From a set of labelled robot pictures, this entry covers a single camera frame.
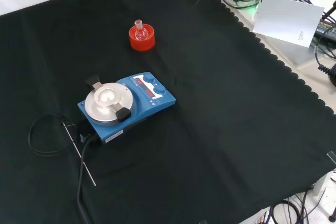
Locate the heater with blue base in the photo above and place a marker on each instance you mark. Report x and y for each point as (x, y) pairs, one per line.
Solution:
(157, 103)

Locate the clear tape piece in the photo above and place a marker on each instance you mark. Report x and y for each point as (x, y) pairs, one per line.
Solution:
(331, 155)

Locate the thin steel probe rod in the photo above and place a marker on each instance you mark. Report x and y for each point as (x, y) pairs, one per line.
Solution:
(75, 145)

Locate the clear glass round-bottom flask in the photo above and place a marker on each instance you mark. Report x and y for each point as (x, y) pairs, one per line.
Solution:
(141, 35)

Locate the black bench cloth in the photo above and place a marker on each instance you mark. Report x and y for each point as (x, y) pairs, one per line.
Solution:
(210, 103)

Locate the black power adapter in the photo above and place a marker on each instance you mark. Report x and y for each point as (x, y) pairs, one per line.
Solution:
(326, 31)

